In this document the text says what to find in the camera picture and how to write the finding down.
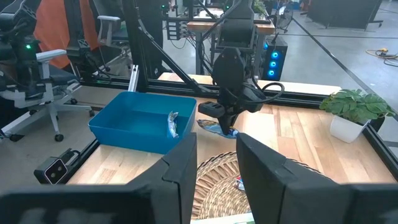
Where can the black partition panel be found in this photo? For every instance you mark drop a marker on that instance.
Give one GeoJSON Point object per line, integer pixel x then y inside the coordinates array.
{"type": "Point", "coordinates": [342, 12]}

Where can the blue plastic bin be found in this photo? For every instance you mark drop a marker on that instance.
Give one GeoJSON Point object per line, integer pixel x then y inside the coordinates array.
{"type": "Point", "coordinates": [136, 124]}

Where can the round woven straw mat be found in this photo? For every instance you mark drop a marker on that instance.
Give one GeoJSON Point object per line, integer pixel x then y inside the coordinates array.
{"type": "Point", "coordinates": [214, 186]}

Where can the green table plant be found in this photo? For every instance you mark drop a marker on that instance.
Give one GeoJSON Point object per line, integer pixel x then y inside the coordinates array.
{"type": "Point", "coordinates": [259, 7]}

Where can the blue granola bar red label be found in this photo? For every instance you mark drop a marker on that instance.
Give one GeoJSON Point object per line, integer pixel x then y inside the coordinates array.
{"type": "Point", "coordinates": [240, 183]}

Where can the black floor fan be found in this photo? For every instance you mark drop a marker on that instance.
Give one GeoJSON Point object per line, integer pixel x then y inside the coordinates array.
{"type": "Point", "coordinates": [283, 18]}

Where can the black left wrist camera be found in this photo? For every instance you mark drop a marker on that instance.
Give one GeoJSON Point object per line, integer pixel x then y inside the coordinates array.
{"type": "Point", "coordinates": [211, 109]}

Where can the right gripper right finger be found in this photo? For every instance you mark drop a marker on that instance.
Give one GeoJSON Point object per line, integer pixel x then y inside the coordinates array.
{"type": "Point", "coordinates": [311, 199]}

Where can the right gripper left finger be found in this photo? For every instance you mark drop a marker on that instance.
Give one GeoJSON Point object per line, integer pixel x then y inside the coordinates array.
{"type": "Point", "coordinates": [124, 202]}

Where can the green plant white pot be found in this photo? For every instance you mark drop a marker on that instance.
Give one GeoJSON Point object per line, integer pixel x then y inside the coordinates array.
{"type": "Point", "coordinates": [354, 109]}

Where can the black depth camera box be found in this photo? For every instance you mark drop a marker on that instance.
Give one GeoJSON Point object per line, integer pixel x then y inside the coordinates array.
{"type": "Point", "coordinates": [56, 169]}

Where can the white metal bracket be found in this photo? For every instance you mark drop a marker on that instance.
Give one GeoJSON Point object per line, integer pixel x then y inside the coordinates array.
{"type": "Point", "coordinates": [133, 77]}

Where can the grey office chair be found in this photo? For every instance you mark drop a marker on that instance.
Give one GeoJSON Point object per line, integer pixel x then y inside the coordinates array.
{"type": "Point", "coordinates": [107, 29]}

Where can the orange fabric sheet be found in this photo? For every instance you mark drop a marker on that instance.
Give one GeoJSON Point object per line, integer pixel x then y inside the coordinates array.
{"type": "Point", "coordinates": [56, 28]}

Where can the black aluminium table frame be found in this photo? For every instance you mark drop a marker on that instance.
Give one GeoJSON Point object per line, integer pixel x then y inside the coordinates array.
{"type": "Point", "coordinates": [186, 90]}

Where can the silver granola bar wrapper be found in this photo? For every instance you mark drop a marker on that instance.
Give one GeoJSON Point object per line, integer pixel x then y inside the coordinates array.
{"type": "Point", "coordinates": [173, 124]}

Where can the white office chair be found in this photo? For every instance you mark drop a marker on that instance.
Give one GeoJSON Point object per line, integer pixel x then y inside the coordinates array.
{"type": "Point", "coordinates": [46, 102]}

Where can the computer tower blue lights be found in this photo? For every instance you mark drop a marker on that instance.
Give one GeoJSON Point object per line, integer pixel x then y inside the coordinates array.
{"type": "Point", "coordinates": [275, 59]}

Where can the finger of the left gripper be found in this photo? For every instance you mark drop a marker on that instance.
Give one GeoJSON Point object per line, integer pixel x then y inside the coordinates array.
{"type": "Point", "coordinates": [233, 124]}
{"type": "Point", "coordinates": [223, 124]}

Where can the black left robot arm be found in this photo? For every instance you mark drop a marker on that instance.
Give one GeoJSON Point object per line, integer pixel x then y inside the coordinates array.
{"type": "Point", "coordinates": [237, 28]}

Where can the wooden top work table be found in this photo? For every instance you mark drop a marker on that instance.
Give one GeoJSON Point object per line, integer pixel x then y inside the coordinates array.
{"type": "Point", "coordinates": [264, 28]}

